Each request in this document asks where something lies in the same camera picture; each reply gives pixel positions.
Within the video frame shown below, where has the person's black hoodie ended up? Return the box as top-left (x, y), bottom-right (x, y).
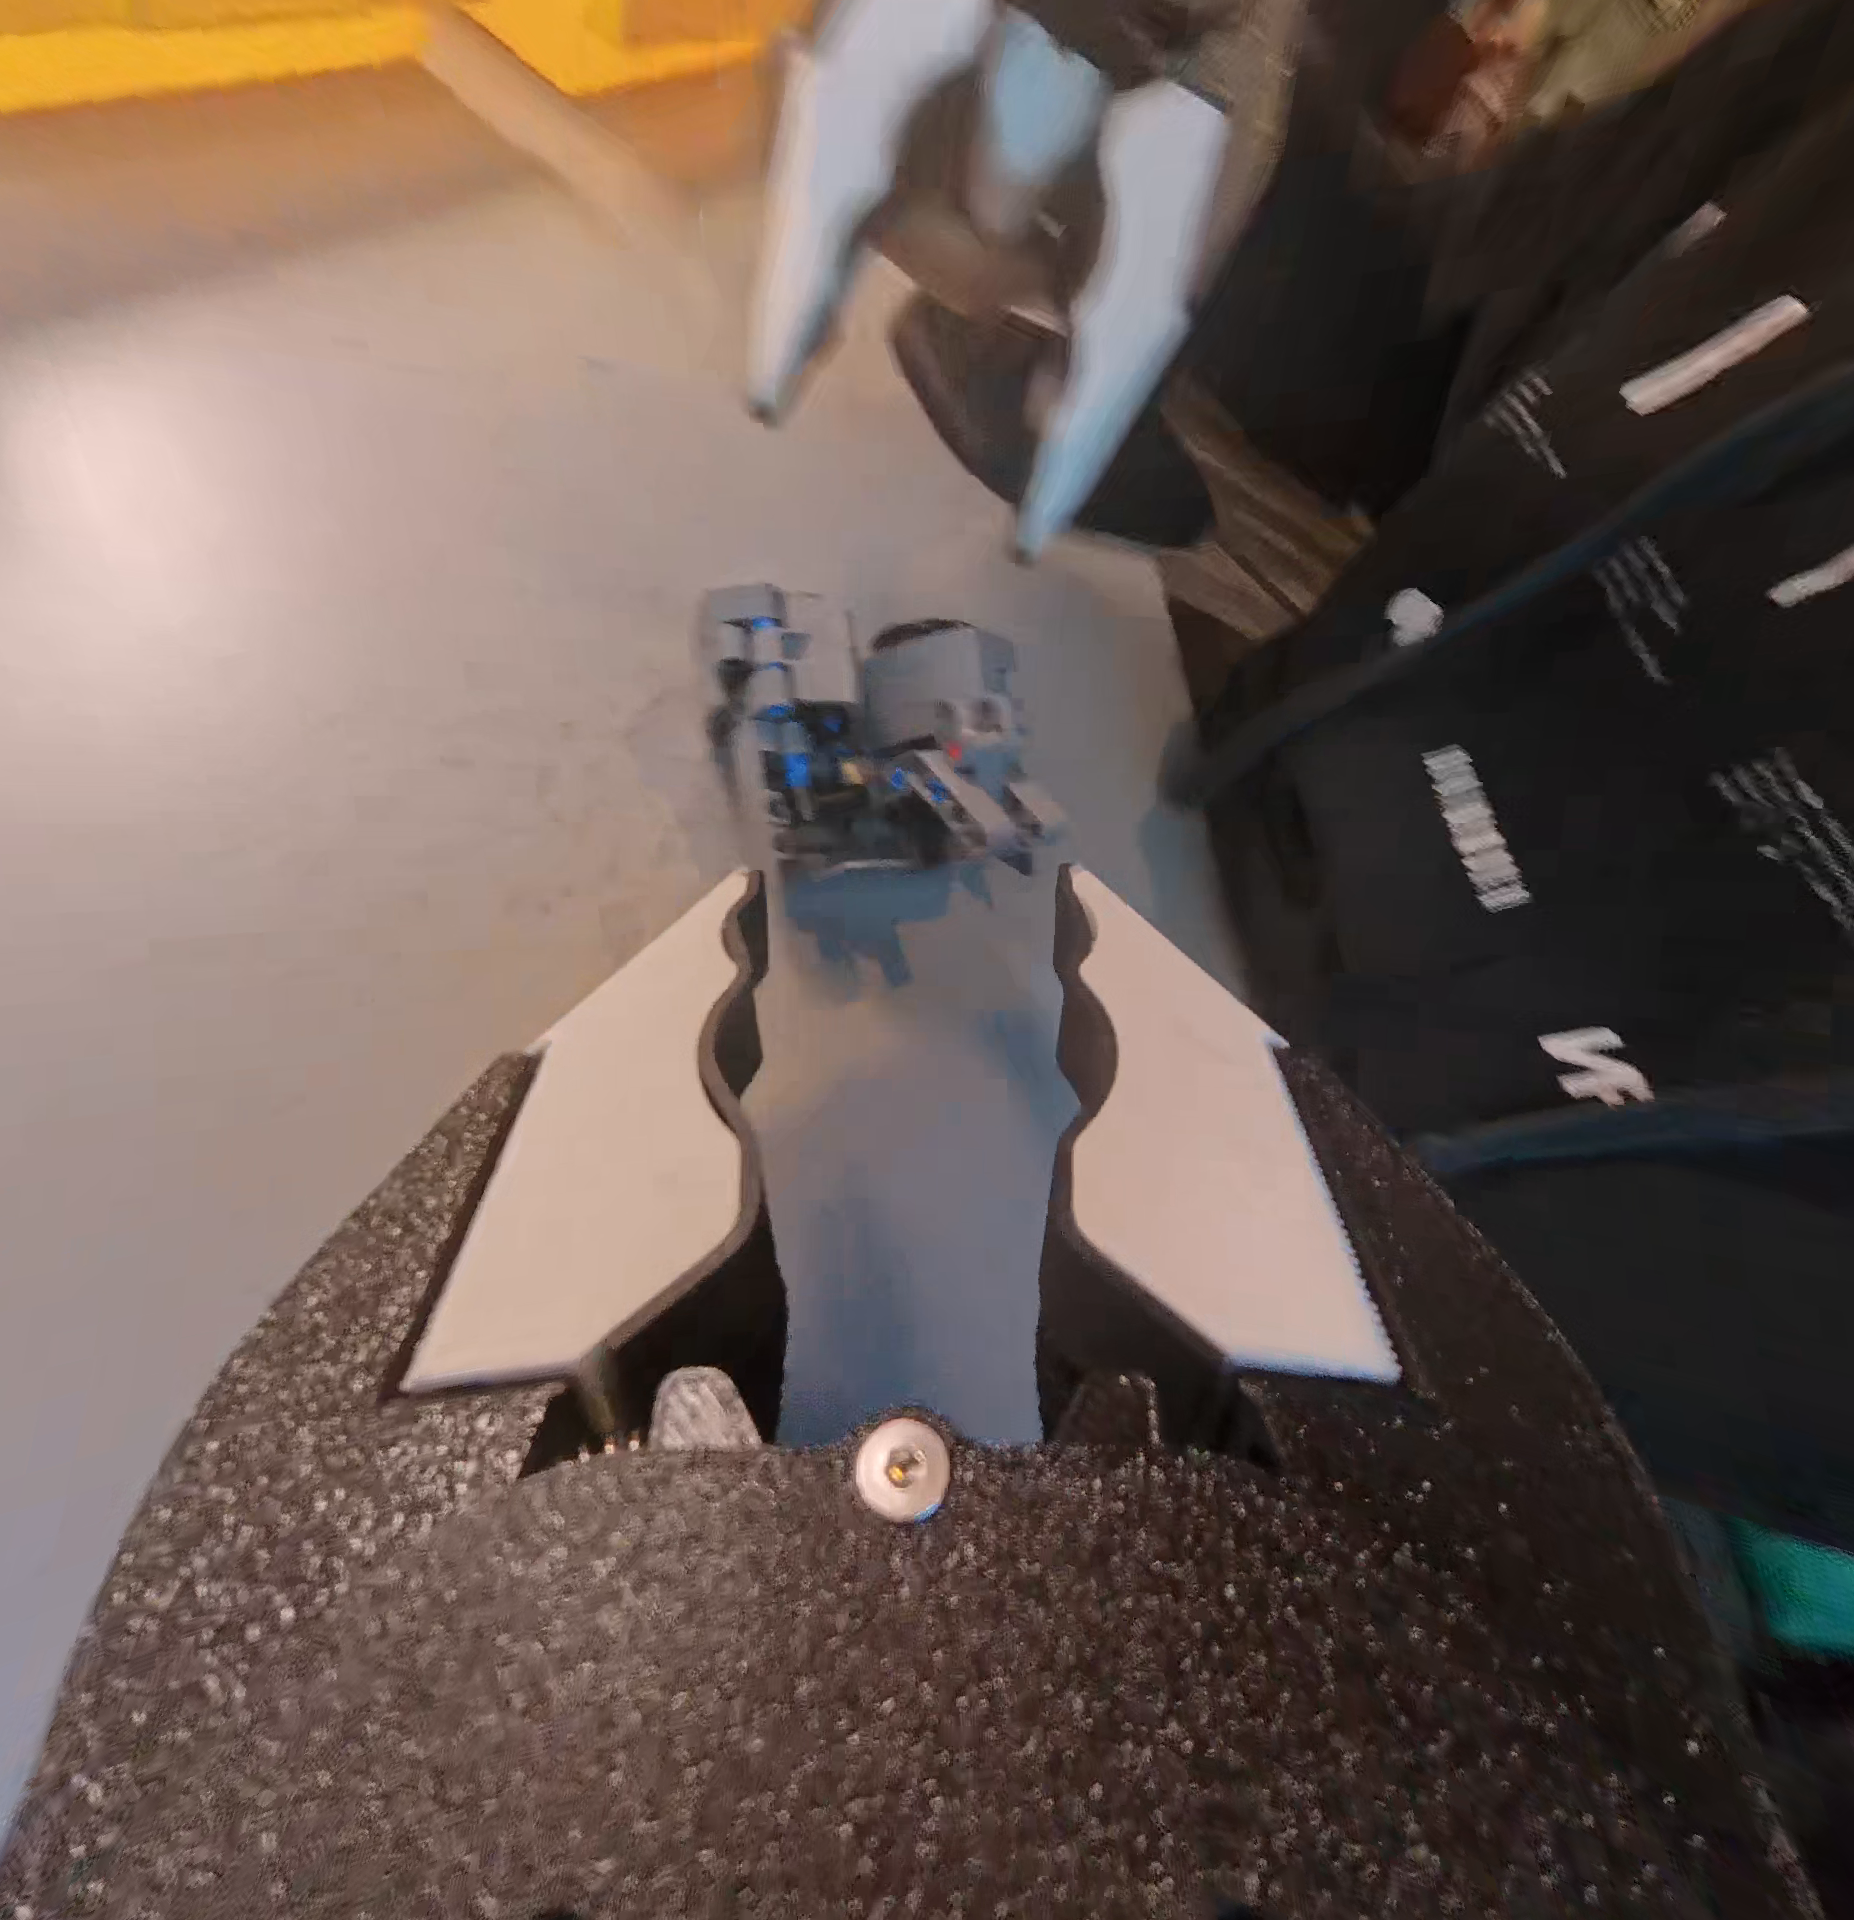
top-left (1169, 0), bottom-right (1854, 1728)

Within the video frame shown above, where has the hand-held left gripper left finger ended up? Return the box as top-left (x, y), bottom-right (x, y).
top-left (398, 862), bottom-right (768, 1396)

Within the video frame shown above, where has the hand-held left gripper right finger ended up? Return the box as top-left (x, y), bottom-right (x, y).
top-left (1047, 862), bottom-right (1406, 1388)

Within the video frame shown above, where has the grey motor block assembly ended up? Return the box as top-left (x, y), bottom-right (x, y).
top-left (701, 583), bottom-right (1072, 878)

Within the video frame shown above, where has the grey desk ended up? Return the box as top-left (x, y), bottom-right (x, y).
top-left (0, 43), bottom-right (1259, 1891)

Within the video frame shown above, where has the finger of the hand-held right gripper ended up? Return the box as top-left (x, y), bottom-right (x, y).
top-left (1013, 78), bottom-right (1237, 564)
top-left (743, 0), bottom-right (1004, 425)

